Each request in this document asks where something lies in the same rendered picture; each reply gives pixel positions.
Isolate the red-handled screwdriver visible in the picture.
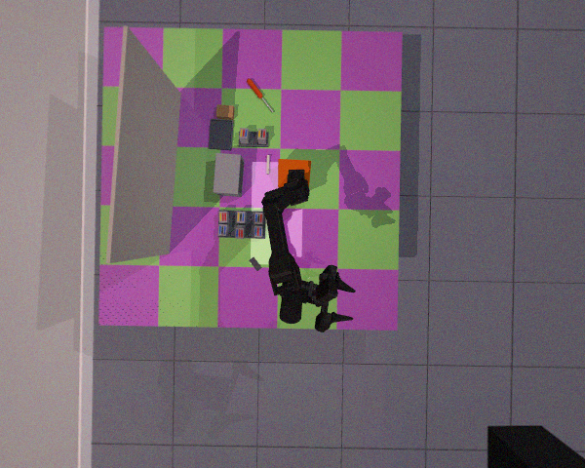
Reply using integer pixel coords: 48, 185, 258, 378
247, 78, 273, 112

